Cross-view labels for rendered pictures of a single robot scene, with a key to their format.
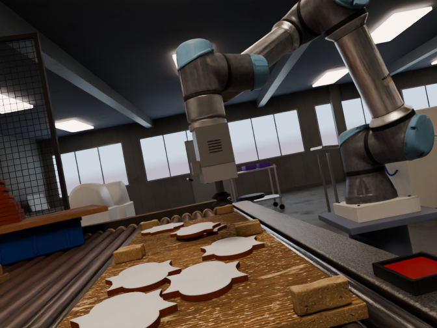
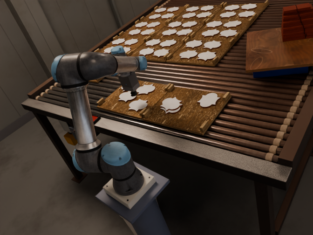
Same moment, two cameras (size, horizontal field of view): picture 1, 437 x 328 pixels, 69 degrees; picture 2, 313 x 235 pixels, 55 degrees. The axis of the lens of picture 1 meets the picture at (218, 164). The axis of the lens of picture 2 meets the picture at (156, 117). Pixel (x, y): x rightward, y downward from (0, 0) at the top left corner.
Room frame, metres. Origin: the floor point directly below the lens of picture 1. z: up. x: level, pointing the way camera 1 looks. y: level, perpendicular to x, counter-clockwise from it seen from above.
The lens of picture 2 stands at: (1.95, -0.87, 1.95)
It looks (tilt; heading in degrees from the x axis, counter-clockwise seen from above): 36 degrees down; 144
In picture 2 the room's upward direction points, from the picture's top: 19 degrees counter-clockwise
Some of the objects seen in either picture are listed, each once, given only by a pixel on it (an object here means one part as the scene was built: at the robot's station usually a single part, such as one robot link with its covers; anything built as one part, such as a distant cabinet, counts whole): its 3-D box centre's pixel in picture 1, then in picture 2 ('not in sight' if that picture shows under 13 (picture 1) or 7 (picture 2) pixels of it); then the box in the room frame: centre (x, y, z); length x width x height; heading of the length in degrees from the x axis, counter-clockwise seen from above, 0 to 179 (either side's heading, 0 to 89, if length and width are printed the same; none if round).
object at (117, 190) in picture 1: (116, 218); not in sight; (5.38, 1.88, 0.61); 0.68 x 0.56 x 1.22; 179
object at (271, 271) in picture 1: (192, 280); (134, 97); (0.50, 0.08, 0.93); 0.41 x 0.35 x 0.02; 6
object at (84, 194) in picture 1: (93, 228); not in sight; (4.32, 1.84, 0.62); 0.63 x 0.59 x 1.25; 93
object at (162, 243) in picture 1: (190, 233); (186, 107); (0.92, 0.12, 0.93); 0.41 x 0.35 x 0.02; 7
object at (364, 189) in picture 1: (367, 184); (125, 176); (1.00, -0.45, 0.96); 0.15 x 0.15 x 0.10
